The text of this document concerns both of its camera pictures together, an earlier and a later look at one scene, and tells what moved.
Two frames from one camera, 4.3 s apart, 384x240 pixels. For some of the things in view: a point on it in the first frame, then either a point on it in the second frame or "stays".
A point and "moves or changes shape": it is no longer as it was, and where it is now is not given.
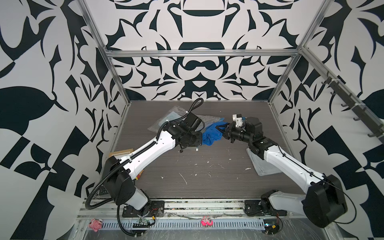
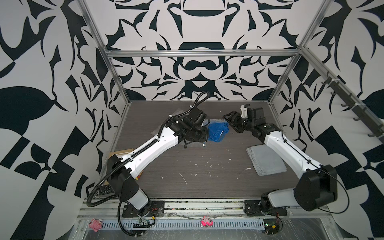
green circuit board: [271, 226] stays
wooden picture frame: [122, 154] stays
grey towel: [262, 167] moves or changes shape
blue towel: [211, 134] stays
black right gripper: [228, 131] to [234, 120]
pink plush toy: [96, 224] stays
